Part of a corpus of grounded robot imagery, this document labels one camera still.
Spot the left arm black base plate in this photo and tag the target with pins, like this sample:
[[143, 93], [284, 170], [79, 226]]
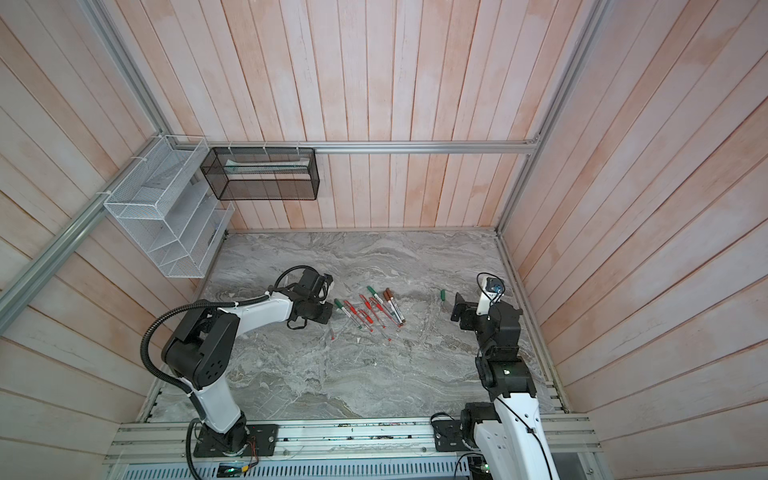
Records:
[[243, 440]]

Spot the horizontal aluminium wall rail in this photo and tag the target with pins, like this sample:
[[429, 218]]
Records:
[[390, 147]]

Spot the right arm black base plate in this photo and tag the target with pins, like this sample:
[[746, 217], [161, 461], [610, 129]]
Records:
[[449, 437]]

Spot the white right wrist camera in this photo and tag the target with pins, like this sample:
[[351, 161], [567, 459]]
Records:
[[492, 289]]

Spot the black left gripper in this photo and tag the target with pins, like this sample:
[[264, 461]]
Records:
[[326, 313]]

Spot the green capped marker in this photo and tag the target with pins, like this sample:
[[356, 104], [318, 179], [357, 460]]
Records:
[[382, 306], [345, 307]]

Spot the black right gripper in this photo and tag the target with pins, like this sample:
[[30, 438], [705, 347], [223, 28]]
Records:
[[470, 312]]

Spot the red gel pen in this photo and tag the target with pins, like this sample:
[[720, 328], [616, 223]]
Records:
[[369, 304], [358, 316]]

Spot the black mesh wall basket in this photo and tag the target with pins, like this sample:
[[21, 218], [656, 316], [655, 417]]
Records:
[[262, 173]]

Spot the white mesh wall shelf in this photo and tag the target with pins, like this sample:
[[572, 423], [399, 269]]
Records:
[[169, 209]]

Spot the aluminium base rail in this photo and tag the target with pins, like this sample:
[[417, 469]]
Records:
[[335, 439]]

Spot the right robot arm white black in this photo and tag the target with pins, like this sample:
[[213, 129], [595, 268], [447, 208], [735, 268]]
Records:
[[506, 430]]

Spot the left aluminium wall rail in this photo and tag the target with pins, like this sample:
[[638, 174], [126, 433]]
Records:
[[33, 277]]

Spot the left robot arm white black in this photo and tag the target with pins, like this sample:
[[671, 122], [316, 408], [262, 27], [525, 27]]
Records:
[[192, 347]]

